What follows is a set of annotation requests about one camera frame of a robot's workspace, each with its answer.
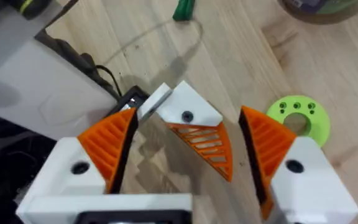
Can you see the white orange right gripper left finger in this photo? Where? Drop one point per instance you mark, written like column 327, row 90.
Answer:
column 73, row 168

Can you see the white orange right gripper right finger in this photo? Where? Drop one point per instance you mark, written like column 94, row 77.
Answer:
column 309, row 180

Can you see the finger of the white orange left gripper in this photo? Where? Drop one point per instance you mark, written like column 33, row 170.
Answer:
column 194, row 105

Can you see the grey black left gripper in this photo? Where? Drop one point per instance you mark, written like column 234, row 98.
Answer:
column 42, row 93

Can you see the green toy vegetable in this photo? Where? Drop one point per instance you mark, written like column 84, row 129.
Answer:
column 183, row 11

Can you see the green disc with holes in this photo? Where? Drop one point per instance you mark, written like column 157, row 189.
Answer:
column 320, row 124

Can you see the brown tub with toys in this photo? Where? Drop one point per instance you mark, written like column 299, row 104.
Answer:
column 322, row 12

